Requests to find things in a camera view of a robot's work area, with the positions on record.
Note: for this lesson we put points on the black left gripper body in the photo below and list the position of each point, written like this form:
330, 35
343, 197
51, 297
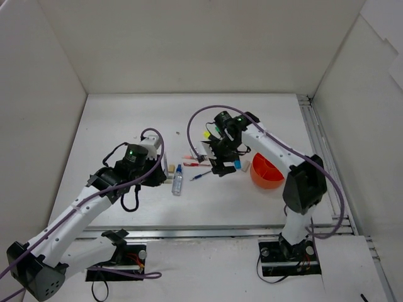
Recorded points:
156, 175

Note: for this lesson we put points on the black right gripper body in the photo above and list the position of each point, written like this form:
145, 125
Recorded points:
217, 154

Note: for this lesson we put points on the blue ballpoint pen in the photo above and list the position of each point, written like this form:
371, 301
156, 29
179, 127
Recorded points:
200, 175

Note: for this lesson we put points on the red gel pen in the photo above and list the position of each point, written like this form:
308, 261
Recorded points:
196, 164

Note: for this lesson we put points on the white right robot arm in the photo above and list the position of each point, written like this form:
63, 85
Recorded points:
305, 182

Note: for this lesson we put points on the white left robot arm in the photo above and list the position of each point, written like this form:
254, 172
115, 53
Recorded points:
45, 262

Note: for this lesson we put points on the clear mechanical pencil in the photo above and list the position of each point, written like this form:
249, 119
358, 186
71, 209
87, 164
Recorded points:
165, 162

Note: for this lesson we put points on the beige eraser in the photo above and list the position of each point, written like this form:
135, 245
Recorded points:
171, 168

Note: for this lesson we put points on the blue highlighter marker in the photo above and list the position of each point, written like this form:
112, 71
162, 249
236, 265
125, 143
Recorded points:
237, 164

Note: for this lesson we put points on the yellow highlighter marker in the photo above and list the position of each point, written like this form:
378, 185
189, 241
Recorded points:
206, 135

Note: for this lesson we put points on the clear small spray bottle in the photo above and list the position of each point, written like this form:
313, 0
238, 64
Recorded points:
177, 181

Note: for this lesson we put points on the white eraser block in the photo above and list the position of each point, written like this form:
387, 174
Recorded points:
245, 166

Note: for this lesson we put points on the orange round organizer container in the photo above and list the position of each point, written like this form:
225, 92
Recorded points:
264, 174

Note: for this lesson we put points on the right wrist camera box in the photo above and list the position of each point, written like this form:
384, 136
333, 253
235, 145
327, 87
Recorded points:
204, 150

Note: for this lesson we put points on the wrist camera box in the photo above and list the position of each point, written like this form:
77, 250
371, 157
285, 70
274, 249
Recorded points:
152, 144
204, 150

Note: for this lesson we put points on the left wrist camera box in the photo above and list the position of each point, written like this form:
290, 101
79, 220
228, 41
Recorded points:
152, 144

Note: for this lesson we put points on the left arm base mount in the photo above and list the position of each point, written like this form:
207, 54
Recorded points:
128, 258

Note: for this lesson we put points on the aluminium right side rail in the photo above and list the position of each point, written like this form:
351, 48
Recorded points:
320, 146

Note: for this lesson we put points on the aluminium rail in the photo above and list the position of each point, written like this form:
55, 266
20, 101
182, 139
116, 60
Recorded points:
208, 233
320, 146

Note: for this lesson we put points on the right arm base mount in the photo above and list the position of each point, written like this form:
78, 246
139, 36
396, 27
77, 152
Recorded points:
276, 259

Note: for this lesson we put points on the aluminium front rail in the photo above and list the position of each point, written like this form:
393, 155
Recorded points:
208, 233

